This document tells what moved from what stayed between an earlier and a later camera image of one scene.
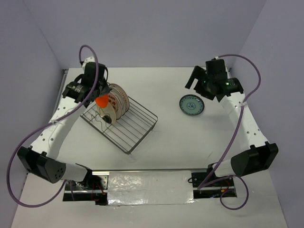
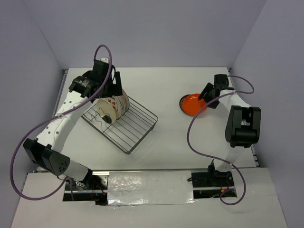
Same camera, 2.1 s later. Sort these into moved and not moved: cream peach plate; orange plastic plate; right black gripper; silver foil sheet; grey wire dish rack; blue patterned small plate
Moved: right black gripper; orange plastic plate
Not moved: silver foil sheet; grey wire dish rack; blue patterned small plate; cream peach plate
